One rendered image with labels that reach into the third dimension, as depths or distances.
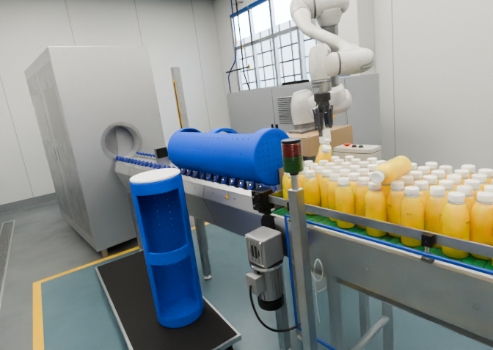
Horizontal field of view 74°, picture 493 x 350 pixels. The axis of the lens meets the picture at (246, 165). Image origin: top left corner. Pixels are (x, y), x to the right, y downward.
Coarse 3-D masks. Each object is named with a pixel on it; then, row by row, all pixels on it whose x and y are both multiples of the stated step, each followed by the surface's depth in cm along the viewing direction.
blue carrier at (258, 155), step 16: (192, 128) 220; (224, 128) 188; (272, 128) 157; (176, 144) 207; (192, 144) 192; (208, 144) 180; (224, 144) 169; (240, 144) 159; (256, 144) 151; (272, 144) 157; (176, 160) 211; (192, 160) 194; (208, 160) 180; (224, 160) 168; (240, 160) 158; (256, 160) 151; (272, 160) 158; (240, 176) 166; (256, 176) 154; (272, 176) 159
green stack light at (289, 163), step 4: (296, 156) 98; (300, 156) 99; (284, 160) 100; (288, 160) 99; (292, 160) 98; (296, 160) 98; (300, 160) 99; (284, 164) 100; (288, 164) 99; (292, 164) 98; (296, 164) 99; (300, 164) 99; (284, 168) 101; (288, 168) 99; (292, 168) 99; (296, 168) 99; (300, 168) 99; (288, 172) 100; (292, 172) 99
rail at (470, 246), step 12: (336, 216) 113; (348, 216) 109; (360, 216) 105; (384, 228) 100; (396, 228) 97; (408, 228) 94; (420, 240) 92; (444, 240) 87; (456, 240) 85; (480, 252) 81; (492, 252) 79
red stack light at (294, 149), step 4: (292, 144) 97; (296, 144) 97; (300, 144) 98; (284, 148) 99; (288, 148) 98; (292, 148) 97; (296, 148) 98; (300, 148) 98; (284, 152) 99; (288, 152) 98; (292, 152) 98; (296, 152) 98; (300, 152) 99; (284, 156) 99; (288, 156) 98; (292, 156) 98
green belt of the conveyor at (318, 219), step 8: (280, 208) 144; (312, 216) 131; (320, 216) 130; (328, 224) 122; (336, 224) 121; (352, 232) 113; (360, 232) 112; (384, 240) 105; (392, 240) 104; (400, 240) 104; (416, 248) 98; (424, 248) 97; (432, 248) 96; (440, 248) 96; (440, 256) 92; (472, 256) 90; (472, 264) 86; (480, 264) 86; (488, 264) 85
